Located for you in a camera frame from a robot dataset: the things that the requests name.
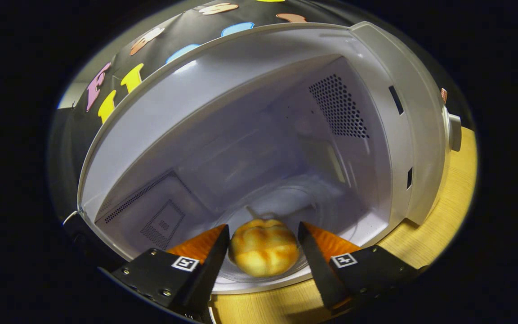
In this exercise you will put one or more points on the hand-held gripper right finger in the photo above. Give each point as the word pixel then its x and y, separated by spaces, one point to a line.
pixel 322 274

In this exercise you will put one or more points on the white microwave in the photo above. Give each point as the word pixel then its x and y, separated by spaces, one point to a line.
pixel 241 112

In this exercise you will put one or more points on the golden bread bun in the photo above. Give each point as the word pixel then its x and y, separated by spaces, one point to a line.
pixel 263 252

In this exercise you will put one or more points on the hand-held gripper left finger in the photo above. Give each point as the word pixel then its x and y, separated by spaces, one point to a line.
pixel 212 274

